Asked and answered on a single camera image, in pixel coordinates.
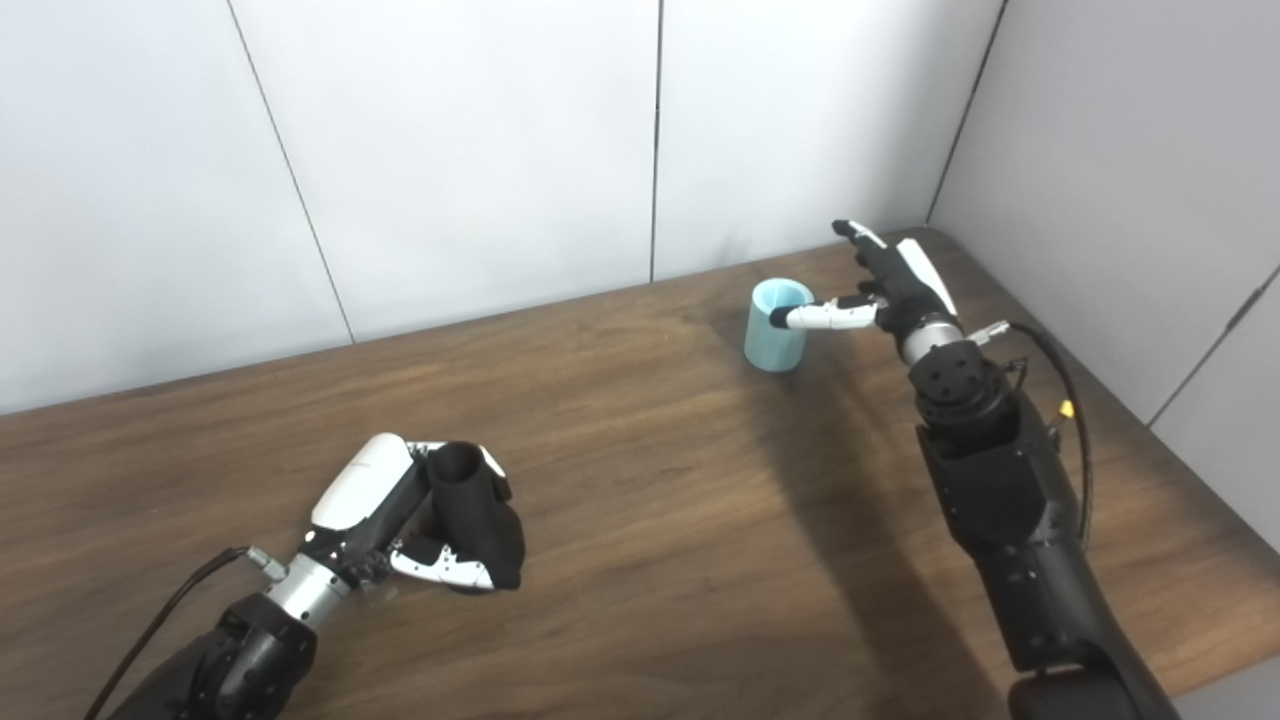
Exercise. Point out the right white-black robot hand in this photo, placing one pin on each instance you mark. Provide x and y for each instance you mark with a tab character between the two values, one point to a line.
905	285

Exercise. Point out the left white-black robot hand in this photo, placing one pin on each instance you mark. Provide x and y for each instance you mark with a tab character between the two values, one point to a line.
365	480

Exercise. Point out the black nozzle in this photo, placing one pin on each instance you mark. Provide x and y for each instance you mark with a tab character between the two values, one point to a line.
480	520

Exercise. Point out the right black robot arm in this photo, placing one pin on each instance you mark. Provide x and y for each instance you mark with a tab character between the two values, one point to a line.
1000	480

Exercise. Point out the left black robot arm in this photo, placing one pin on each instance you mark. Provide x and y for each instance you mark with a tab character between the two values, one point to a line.
250	650

